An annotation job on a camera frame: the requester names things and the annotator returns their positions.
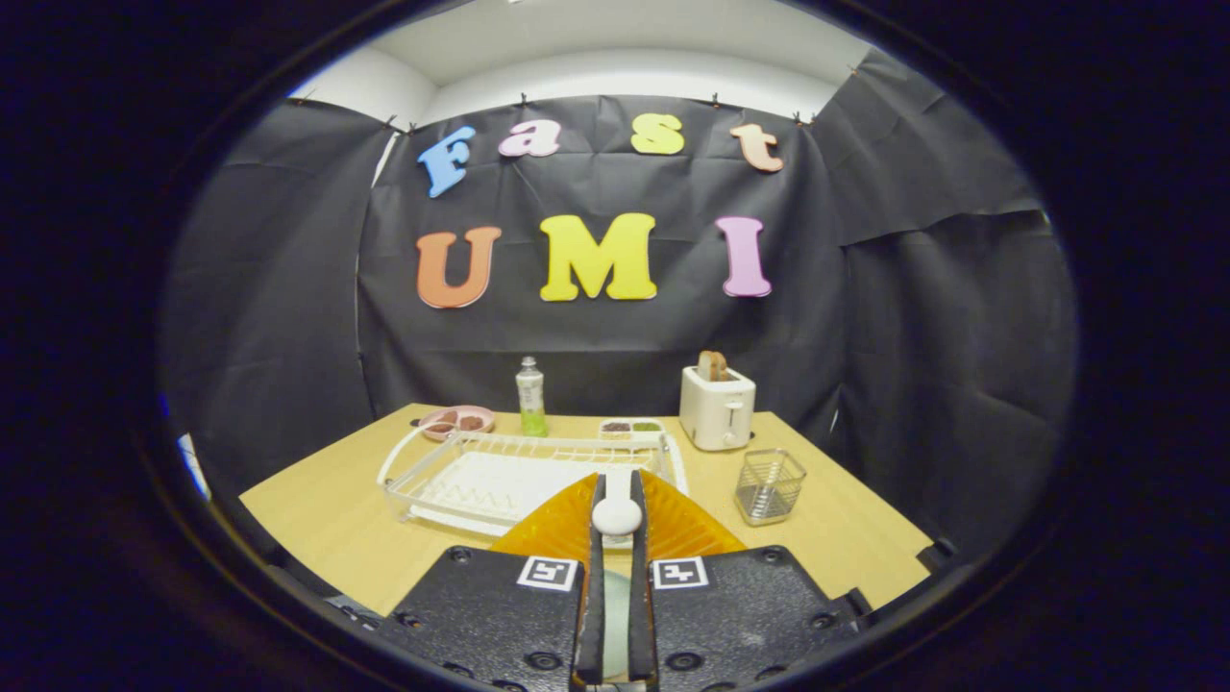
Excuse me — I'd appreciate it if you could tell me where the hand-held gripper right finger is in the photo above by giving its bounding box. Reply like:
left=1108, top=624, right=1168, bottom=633
left=629, top=469, right=871, bottom=692

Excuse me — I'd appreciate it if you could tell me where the metal wire basket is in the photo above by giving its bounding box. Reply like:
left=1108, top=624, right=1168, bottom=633
left=734, top=448, right=808, bottom=527

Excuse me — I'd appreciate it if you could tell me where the pink and white spoon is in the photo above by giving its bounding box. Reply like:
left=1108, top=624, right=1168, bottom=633
left=591, top=466, right=643, bottom=537

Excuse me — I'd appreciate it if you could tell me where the black backdrop cloth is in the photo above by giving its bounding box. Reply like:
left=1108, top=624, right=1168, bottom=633
left=159, top=48, right=1077, bottom=568

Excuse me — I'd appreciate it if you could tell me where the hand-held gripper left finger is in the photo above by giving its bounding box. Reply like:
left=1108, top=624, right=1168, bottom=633
left=380, top=471, right=608, bottom=692

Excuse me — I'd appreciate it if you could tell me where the white toaster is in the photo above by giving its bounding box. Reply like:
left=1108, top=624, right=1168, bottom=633
left=678, top=365, right=757, bottom=453

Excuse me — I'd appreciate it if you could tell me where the pink plate with food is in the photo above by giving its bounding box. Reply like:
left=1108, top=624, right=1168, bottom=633
left=419, top=405, right=497, bottom=442

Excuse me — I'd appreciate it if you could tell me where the clear bottle with green liquid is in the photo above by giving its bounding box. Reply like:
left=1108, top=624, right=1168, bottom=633
left=515, top=357, right=549, bottom=438

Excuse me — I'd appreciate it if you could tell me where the white wire dish rack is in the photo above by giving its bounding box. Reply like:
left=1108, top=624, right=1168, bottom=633
left=377, top=423, right=689, bottom=537

